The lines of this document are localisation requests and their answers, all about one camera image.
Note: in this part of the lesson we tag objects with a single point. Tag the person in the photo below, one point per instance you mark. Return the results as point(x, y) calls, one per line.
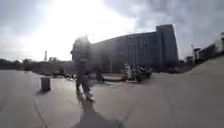
point(81, 63)

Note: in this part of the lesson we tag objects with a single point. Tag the low dark building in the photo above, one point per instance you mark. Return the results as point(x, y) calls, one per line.
point(50, 67)

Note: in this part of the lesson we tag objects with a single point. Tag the grey paved plaza ground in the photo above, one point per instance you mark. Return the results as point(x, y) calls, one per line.
point(150, 103)

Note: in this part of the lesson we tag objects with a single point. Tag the distant tower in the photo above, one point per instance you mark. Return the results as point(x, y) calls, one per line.
point(45, 56)

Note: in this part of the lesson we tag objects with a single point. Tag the grey stone steps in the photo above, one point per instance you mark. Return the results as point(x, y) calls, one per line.
point(210, 66)

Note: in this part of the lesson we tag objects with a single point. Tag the buildings behind steps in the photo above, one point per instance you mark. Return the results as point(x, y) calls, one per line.
point(208, 51)

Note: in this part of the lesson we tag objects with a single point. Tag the row of trees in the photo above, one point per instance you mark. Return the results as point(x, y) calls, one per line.
point(13, 63)

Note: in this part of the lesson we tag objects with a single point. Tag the large curved grey building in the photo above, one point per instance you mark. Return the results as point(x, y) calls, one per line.
point(140, 50)

